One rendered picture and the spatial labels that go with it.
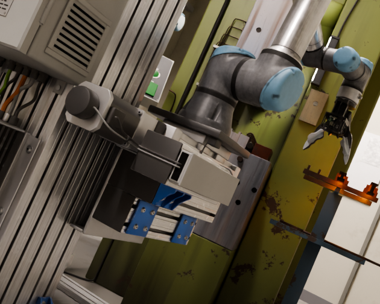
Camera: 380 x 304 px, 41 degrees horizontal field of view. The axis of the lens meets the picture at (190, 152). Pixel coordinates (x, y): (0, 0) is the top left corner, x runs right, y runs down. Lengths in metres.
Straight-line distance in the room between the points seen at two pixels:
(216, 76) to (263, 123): 1.64
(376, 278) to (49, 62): 5.12
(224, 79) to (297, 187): 1.31
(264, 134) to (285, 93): 1.68
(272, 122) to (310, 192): 0.58
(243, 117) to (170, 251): 0.97
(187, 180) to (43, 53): 0.36
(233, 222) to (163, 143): 1.38
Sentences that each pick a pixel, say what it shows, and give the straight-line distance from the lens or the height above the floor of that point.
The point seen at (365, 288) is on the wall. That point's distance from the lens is 5.82.
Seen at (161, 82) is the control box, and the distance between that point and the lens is 2.46.
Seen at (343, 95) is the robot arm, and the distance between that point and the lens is 1.75.
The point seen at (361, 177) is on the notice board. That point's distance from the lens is 5.92.
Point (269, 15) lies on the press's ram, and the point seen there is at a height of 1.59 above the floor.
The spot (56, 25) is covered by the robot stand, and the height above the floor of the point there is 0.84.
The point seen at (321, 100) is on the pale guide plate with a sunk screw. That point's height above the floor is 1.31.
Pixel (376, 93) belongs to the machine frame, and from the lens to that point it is 3.12.
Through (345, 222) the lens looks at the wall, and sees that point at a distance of 5.89.
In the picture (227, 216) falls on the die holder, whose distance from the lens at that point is 2.35.
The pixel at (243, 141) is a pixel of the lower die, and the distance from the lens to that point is 2.44.
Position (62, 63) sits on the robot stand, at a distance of 1.02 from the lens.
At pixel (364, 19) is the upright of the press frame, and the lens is 2.77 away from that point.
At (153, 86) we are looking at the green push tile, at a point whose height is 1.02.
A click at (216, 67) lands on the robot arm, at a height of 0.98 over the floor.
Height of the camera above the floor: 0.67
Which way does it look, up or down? 3 degrees up
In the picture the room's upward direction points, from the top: 24 degrees clockwise
